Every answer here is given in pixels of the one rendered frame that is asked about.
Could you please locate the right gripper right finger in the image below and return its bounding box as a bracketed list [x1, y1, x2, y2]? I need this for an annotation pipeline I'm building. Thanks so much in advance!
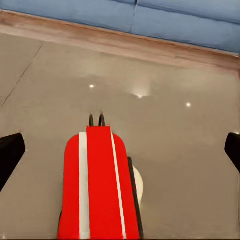
[224, 133, 240, 172]

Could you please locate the radio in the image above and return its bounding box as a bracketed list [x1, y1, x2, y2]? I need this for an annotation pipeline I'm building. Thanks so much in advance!
[57, 114, 144, 240]

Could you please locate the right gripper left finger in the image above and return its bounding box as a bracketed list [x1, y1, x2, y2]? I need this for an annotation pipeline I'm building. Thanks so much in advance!
[0, 133, 26, 192]

